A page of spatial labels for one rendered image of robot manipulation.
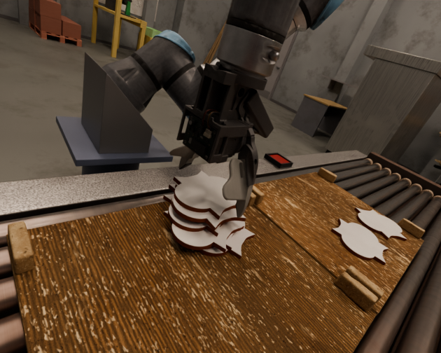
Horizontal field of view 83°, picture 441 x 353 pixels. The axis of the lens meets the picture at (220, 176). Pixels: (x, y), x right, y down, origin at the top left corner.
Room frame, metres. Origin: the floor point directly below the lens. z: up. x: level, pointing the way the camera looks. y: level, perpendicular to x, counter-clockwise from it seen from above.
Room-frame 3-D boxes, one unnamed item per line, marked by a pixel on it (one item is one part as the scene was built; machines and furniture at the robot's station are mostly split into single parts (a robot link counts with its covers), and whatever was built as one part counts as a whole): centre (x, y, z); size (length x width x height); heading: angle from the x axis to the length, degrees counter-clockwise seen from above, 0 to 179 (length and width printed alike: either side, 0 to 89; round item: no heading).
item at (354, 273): (0.33, -0.28, 0.95); 0.06 x 0.02 x 0.03; 50
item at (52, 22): (6.44, 5.13, 0.39); 1.32 x 0.94 x 0.78; 47
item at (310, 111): (6.45, -1.87, 0.38); 1.37 x 0.71 x 0.76; 137
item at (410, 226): (0.63, -0.54, 0.95); 0.06 x 0.02 x 0.03; 50
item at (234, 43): (0.35, 0.02, 1.21); 0.08 x 0.08 x 0.05
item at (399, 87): (4.97, -2.38, 0.94); 1.42 x 1.09 x 1.87; 137
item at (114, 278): (0.25, -0.04, 0.93); 0.41 x 0.35 x 0.02; 140
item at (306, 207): (0.56, -0.31, 0.93); 0.41 x 0.35 x 0.02; 140
